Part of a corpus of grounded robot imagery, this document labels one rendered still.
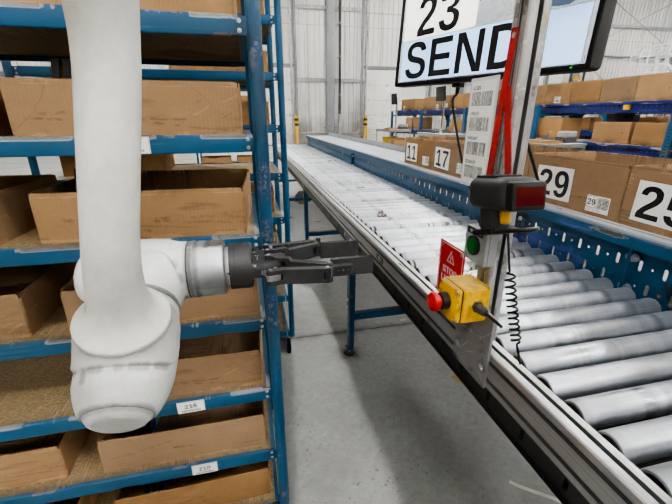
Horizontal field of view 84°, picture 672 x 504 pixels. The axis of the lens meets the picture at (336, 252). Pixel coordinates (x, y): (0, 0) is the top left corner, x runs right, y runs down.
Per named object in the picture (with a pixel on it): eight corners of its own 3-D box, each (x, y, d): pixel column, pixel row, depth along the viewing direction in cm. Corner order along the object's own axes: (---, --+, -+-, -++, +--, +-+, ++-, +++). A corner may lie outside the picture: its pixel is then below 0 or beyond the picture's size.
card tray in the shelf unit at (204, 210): (38, 244, 74) (23, 193, 71) (101, 208, 102) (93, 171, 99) (247, 234, 80) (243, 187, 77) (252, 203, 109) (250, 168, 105)
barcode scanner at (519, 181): (507, 247, 56) (512, 175, 53) (463, 235, 67) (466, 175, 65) (546, 244, 57) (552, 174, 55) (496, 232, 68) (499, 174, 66)
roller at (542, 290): (437, 305, 99) (441, 291, 96) (599, 286, 110) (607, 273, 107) (445, 319, 95) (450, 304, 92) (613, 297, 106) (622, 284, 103)
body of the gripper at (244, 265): (224, 253, 56) (287, 248, 58) (227, 236, 63) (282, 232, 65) (229, 298, 58) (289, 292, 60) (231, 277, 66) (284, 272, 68)
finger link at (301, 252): (267, 273, 63) (263, 271, 64) (322, 259, 69) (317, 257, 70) (266, 251, 62) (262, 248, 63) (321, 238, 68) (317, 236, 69)
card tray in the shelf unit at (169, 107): (11, 138, 67) (-7, 76, 63) (79, 132, 95) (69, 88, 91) (243, 136, 75) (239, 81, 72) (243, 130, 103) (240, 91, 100)
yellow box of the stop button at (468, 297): (429, 308, 77) (432, 276, 75) (467, 304, 79) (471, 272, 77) (468, 348, 64) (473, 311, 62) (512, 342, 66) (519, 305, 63)
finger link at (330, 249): (321, 258, 68) (320, 257, 69) (358, 255, 70) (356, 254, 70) (320, 243, 67) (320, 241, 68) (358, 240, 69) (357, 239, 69)
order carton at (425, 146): (403, 163, 252) (405, 136, 246) (443, 162, 258) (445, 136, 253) (431, 171, 216) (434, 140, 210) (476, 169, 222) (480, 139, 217)
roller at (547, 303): (465, 324, 86) (455, 331, 91) (645, 300, 97) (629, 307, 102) (458, 304, 89) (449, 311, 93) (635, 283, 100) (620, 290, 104)
